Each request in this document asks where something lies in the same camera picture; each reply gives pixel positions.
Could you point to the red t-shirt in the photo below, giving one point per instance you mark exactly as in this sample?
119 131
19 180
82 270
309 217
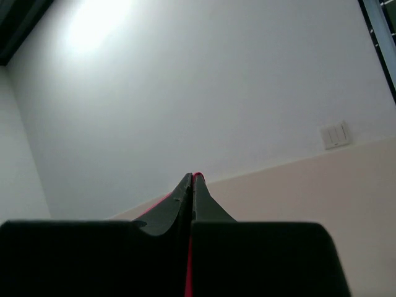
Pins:
188 272

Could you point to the white wall switch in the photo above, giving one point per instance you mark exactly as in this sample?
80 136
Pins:
335 136

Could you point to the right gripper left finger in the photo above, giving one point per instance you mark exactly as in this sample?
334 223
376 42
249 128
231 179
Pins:
72 258

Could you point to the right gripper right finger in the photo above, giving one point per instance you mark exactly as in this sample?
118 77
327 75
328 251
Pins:
232 258

